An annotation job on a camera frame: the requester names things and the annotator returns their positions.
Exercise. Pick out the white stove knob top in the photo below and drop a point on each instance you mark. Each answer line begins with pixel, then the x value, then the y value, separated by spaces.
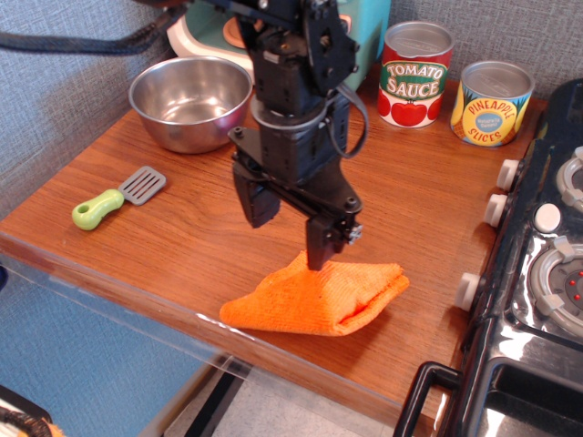
pixel 507 173

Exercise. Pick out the green handled toy spatula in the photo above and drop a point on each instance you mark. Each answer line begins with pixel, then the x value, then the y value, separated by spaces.
pixel 137 189

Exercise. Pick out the toy microwave oven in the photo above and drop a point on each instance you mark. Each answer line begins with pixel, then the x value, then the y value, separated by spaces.
pixel 199 33

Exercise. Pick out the tomato sauce can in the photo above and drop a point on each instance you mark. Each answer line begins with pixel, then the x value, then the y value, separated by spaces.
pixel 414 69

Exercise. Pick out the pineapple slices can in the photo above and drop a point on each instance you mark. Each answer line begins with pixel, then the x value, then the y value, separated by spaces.
pixel 491 103

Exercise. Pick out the stainless steel bowl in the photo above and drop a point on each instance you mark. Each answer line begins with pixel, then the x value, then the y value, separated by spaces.
pixel 188 105

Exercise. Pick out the orange plate in microwave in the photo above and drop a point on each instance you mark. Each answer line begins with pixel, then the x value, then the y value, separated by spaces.
pixel 231 33

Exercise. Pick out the white stove knob bottom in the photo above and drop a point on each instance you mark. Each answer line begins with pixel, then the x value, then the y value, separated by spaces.
pixel 466 290

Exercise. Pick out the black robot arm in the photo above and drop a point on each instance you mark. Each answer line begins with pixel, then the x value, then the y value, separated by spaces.
pixel 301 57

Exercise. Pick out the white stove knob middle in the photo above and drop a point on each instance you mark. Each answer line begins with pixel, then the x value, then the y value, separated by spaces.
pixel 494 209

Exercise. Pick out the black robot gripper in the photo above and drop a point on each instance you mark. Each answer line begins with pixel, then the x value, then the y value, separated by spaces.
pixel 298 160

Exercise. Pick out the white stove knob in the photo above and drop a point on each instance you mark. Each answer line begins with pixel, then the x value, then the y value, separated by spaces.
pixel 507 173
pixel 494 209
pixel 466 290

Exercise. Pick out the orange cloth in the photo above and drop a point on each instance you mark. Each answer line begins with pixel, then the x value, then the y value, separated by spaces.
pixel 335 301

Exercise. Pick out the black toy stove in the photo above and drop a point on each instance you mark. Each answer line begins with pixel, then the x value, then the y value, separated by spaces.
pixel 521 373

